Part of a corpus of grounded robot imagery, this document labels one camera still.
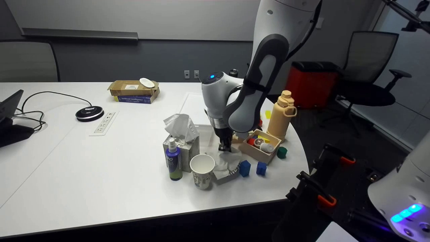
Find cardboard box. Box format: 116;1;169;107
108;78;161;98

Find blue book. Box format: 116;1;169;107
116;94;155;104

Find red storage bin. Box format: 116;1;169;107
285;60;344;110

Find black mesh office chair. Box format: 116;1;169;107
328;29;413;137

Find blue spray bottle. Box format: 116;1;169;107
164;137;184;181

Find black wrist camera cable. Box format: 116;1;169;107
284;0;325;61

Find grey conference chair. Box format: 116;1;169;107
0;40;61;83

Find tan water bottle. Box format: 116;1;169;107
266;88;298;141

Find whiteboard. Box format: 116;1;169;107
4;0;261;43

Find white rounded machine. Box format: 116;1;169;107
367;130;430;242

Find grey patterned tissue box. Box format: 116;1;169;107
161;133;202;174

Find white paper sheet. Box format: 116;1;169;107
315;219;360;242

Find blue block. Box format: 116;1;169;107
255;160;269;176
238;160;253;177

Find small open wooden box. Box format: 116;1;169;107
239;129;284;165

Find white wooden piece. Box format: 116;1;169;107
257;139;276;154

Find white oval object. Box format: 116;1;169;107
139;76;157;90

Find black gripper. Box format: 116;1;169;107
212;123;235;154

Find patterned paper cup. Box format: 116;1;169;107
188;153;217;191

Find black orange clamp stand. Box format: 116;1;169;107
272;141;360;242

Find white paper strip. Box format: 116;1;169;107
89;110;117;138

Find black round speaker puck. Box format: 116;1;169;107
75;104;106;122

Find whiteboard marker tray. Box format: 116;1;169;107
22;26;140;41

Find black camera boom stand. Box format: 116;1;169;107
393;0;430;33

